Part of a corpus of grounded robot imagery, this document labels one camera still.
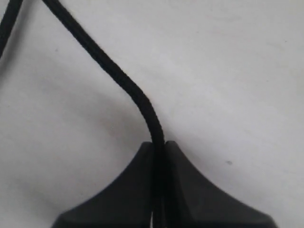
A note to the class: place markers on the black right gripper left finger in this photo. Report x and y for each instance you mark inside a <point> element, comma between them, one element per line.
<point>125,203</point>

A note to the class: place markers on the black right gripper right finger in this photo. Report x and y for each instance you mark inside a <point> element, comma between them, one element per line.
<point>192,201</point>

